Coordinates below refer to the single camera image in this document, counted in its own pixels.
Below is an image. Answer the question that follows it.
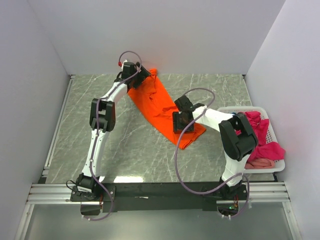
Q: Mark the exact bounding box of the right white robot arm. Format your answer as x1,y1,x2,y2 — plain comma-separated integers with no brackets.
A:
172,95,259,200

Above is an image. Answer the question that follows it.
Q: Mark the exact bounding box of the salmon pink t shirt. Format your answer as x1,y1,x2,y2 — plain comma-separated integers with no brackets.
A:
245,158,276,170

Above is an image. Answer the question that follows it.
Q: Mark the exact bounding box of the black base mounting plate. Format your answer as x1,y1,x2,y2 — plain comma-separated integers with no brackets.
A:
70,182,248,213

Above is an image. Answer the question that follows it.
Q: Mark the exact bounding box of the left aluminium rail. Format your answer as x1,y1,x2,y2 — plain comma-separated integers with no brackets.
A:
26,184,100,205

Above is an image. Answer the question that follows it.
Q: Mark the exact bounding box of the orange t shirt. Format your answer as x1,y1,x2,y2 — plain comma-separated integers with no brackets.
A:
127,68,207,151

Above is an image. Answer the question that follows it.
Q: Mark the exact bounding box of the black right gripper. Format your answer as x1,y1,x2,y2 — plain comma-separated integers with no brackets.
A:
172,112,195,134

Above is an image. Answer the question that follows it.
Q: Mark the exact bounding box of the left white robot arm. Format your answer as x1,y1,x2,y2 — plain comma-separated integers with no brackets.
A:
75,60,151,201

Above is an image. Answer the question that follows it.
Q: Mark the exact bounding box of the magenta t shirt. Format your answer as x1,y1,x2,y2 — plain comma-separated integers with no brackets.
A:
244,111,286,162

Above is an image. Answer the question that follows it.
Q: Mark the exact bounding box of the aluminium rail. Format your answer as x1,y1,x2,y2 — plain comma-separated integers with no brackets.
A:
216,181,291,204
26,184,100,205

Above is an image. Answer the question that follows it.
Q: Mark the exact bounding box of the right aluminium rail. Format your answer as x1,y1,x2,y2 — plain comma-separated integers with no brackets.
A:
216,181,291,204

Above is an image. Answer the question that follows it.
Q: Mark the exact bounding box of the white plastic laundry basket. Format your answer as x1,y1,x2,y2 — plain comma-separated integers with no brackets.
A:
218,106,286,174

